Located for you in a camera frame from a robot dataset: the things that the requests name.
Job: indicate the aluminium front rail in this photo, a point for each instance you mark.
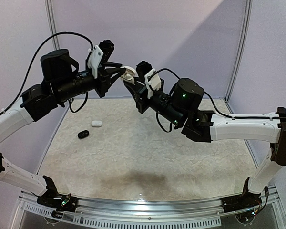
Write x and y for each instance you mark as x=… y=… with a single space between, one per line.
x=93 y=213

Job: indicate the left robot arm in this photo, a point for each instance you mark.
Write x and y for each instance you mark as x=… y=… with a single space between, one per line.
x=62 y=81

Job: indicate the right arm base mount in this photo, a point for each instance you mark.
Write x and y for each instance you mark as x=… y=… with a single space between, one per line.
x=245 y=200

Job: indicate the aluminium corner post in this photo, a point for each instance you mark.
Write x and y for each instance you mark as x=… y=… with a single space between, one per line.
x=51 y=23
x=240 y=49

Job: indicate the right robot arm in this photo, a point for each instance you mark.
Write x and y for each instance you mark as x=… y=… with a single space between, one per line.
x=181 y=108

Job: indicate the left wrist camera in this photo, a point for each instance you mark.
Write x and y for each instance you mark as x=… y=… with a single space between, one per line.
x=99 y=54

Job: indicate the black charging case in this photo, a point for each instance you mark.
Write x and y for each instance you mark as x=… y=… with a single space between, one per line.
x=83 y=134

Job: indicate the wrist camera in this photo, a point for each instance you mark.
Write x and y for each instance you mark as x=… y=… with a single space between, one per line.
x=149 y=77
x=99 y=54

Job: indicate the right aluminium corner post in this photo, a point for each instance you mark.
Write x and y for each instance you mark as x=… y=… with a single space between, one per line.
x=240 y=49

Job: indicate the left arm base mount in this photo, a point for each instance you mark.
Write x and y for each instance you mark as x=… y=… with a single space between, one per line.
x=51 y=198

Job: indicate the white oval charging case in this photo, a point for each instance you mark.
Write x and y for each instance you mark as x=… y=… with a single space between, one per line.
x=96 y=123

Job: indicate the left aluminium corner post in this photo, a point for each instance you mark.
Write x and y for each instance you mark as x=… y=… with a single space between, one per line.
x=51 y=23

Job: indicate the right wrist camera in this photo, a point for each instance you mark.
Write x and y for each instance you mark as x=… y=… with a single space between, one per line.
x=149 y=77

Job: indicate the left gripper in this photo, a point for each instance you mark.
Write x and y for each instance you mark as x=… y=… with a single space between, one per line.
x=105 y=81

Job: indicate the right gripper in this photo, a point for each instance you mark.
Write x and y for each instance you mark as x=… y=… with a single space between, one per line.
x=141 y=99

